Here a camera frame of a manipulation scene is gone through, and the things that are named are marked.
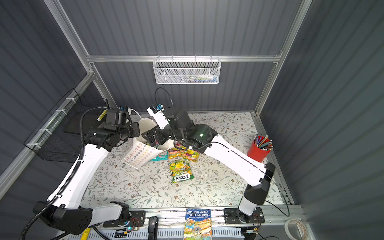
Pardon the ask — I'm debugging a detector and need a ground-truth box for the white paper gift bag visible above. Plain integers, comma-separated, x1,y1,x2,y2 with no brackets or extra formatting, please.
121,108,174,169

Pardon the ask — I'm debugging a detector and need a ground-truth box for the black corrugated cable hose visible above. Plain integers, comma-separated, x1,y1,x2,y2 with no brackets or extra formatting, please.
18,106,113,240

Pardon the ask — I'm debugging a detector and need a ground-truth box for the black handle tool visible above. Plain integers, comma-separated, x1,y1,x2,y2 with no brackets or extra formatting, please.
148,216,159,240

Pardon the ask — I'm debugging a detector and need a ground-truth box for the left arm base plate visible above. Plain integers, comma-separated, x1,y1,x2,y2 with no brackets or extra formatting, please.
103,211,146,228

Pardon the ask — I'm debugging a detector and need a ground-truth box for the white cable coil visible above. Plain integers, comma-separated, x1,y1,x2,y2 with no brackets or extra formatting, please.
284,218,308,240

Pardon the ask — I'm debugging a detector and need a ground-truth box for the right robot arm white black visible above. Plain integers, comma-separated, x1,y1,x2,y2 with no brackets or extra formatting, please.
142,105,276,223

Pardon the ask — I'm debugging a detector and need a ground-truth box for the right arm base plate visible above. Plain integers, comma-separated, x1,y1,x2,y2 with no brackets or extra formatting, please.
223,208,265,225

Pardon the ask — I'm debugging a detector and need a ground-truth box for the black wire basket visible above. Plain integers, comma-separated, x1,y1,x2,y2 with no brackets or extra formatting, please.
24,86,109,163

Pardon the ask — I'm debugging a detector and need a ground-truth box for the yellow marker in basket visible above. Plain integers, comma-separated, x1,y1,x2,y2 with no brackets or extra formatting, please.
97,109,108,122

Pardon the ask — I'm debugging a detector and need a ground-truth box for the colourful book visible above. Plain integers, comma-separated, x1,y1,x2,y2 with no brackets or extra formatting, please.
184,209,213,240

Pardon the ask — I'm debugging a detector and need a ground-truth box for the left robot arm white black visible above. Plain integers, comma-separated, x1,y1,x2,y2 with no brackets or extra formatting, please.
28,108,140,235

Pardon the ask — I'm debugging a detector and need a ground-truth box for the white wire mesh basket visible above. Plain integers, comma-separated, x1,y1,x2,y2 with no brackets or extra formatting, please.
153,59,222,85

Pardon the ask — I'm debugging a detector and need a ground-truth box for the green Fox's packet front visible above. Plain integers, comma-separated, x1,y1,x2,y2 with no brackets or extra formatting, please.
169,159,195,183

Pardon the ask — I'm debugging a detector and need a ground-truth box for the teal snack packet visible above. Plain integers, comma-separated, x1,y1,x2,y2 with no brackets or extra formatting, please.
151,151,169,162

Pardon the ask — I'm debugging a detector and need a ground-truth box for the red pencil cup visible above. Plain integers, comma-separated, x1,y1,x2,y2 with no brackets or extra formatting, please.
247,135,274,163

